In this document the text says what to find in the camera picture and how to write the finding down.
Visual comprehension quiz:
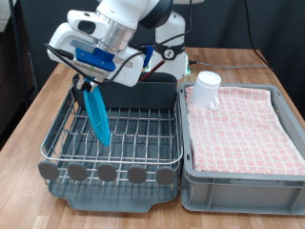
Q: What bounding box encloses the grey plastic drain tray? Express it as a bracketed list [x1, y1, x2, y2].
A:
[47, 87, 181, 214]

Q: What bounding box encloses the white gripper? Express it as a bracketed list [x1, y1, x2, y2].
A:
[47, 22, 146, 94]

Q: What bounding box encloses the white mug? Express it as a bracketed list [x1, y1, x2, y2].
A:
[191, 71, 222, 111]

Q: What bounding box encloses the dark side cabinet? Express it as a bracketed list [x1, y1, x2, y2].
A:
[0, 18, 36, 141]

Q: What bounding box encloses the blue cable clip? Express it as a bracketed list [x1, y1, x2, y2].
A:
[142, 44, 154, 69]

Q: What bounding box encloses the black metal pole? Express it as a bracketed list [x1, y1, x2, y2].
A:
[8, 0, 31, 109]

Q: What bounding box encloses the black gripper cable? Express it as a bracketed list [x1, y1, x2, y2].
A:
[43, 0, 193, 86]

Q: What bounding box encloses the metal wire dish rack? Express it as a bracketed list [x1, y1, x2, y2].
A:
[37, 87, 184, 189]

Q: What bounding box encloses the blue plate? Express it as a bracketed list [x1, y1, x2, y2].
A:
[83, 85, 112, 148]

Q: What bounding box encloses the dark grey utensil holder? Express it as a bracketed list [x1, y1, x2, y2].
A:
[71, 71, 178, 111]

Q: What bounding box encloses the grey plastic crate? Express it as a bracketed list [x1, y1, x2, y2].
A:
[177, 82, 305, 216]

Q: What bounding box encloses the thin black hanging cable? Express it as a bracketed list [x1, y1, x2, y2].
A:
[241, 0, 275, 73]

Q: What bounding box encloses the pink checked cloth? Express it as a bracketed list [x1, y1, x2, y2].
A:
[185, 85, 305, 177]

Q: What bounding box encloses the brown wooden spoon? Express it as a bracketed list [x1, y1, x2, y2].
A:
[138, 60, 166, 83]

